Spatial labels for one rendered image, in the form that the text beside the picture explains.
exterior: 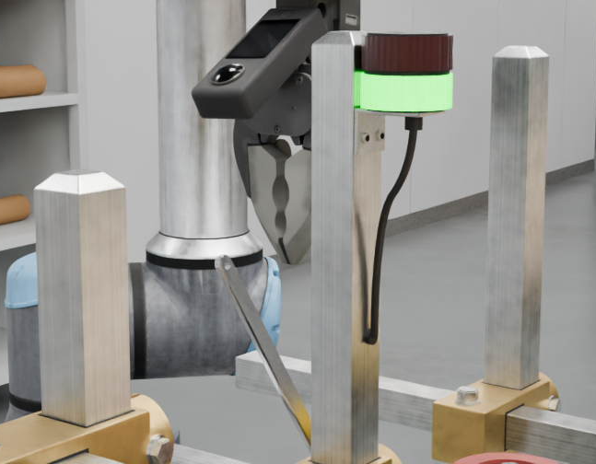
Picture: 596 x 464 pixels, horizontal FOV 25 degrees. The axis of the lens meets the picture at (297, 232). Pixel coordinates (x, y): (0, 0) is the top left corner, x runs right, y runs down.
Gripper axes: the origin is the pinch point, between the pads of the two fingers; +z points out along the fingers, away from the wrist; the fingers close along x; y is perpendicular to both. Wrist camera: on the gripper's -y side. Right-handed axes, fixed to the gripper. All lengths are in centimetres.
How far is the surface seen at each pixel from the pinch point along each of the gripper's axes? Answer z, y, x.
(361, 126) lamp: -10.2, -4.5, -9.9
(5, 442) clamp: 3.9, -34.2, -8.0
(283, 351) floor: 101, 266, 205
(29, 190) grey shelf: 42, 197, 249
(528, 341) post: 10.1, 21.3, -9.6
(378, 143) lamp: -8.9, -2.4, -9.9
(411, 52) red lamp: -15.2, -5.6, -14.4
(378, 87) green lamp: -12.9, -6.2, -12.3
